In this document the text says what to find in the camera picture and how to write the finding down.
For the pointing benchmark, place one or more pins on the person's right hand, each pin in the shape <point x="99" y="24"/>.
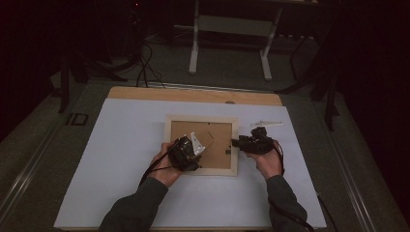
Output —
<point x="270" y="164"/>

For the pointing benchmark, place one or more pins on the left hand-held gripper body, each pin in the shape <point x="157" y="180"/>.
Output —
<point x="182" y="153"/>

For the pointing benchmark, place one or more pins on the black floor socket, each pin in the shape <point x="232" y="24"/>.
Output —
<point x="77" y="119"/>

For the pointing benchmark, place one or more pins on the white paper sheet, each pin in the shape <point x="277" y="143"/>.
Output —
<point x="96" y="161"/>

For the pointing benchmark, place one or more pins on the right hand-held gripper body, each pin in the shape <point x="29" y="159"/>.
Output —
<point x="259" y="145"/>

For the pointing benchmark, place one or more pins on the wooden picture frame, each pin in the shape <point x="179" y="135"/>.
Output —
<point x="219" y="141"/>

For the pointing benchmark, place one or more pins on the white metal stand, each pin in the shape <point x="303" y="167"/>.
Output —
<point x="193" y="48"/>

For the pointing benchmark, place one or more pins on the silver floor rail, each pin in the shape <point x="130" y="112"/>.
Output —
<point x="29" y="170"/>
<point x="348" y="180"/>

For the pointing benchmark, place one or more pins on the black metal stand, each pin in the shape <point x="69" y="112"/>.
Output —
<point x="330" y="96"/>
<point x="64" y="83"/>

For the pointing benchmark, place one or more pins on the person's left hand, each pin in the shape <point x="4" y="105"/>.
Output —
<point x="162" y="172"/>

